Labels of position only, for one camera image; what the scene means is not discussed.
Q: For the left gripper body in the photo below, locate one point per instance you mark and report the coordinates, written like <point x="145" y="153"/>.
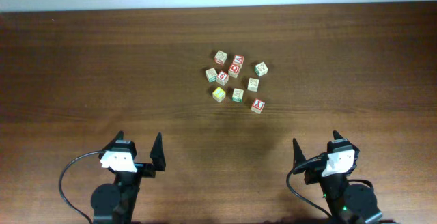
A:
<point x="123" y="179"/>

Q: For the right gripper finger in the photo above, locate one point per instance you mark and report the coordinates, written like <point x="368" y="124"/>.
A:
<point x="336" y="135"/>
<point x="299" y="158"/>

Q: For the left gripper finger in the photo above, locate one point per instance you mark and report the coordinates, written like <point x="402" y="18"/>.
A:
<point x="157" y="155"/>
<point x="113" y="142"/>

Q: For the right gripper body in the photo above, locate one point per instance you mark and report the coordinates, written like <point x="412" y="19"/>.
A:
<point x="311" y="173"/>

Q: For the red letter Y block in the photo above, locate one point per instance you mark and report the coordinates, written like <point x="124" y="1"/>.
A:
<point x="257" y="106"/>

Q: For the snail picture block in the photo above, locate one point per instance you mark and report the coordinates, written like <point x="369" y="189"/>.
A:
<point x="253" y="84"/>

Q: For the block with green Z side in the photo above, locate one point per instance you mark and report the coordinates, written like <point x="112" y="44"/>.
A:
<point x="261" y="69"/>

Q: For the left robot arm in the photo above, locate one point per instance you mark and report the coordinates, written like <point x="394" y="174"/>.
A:
<point x="115" y="202"/>

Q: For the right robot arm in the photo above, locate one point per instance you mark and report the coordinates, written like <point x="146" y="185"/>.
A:
<point x="349" y="200"/>

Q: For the yellow number 1 block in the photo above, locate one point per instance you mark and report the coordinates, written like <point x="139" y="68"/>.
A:
<point x="219" y="94"/>

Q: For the butterfly block green side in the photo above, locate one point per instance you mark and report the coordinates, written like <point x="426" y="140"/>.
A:
<point x="237" y="95"/>

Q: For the red number 6 block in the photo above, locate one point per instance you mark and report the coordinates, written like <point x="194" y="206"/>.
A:
<point x="222" y="78"/>

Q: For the red letter Q block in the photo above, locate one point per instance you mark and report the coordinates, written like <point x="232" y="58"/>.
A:
<point x="234" y="70"/>

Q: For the red letter A block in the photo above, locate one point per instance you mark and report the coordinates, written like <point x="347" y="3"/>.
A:
<point x="238" y="60"/>

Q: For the block with red C side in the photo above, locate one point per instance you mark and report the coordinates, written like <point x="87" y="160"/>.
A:
<point x="220" y="57"/>

